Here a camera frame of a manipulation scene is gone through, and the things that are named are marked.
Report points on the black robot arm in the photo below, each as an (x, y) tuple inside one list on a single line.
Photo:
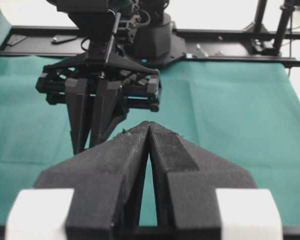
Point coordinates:
[(148, 181)]

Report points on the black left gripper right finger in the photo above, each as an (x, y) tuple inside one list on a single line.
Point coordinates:
[(203, 196)]

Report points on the black tripod stand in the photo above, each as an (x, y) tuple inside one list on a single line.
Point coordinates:
[(257, 25)]

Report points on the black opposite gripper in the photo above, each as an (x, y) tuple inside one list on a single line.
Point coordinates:
[(128, 84)]

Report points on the green table cloth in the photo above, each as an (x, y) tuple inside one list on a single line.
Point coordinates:
[(248, 113)]

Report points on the black mounting rail frame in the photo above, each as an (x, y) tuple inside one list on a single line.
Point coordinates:
[(221, 45)]

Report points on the small metal bracket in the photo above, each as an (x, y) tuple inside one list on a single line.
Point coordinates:
[(201, 52)]

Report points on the black bar with screw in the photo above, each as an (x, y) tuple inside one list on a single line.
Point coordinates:
[(60, 39)]

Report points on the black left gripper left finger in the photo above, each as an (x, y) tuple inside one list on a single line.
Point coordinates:
[(91, 196)]

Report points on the black clamp pole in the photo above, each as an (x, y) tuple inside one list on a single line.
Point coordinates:
[(273, 49)]

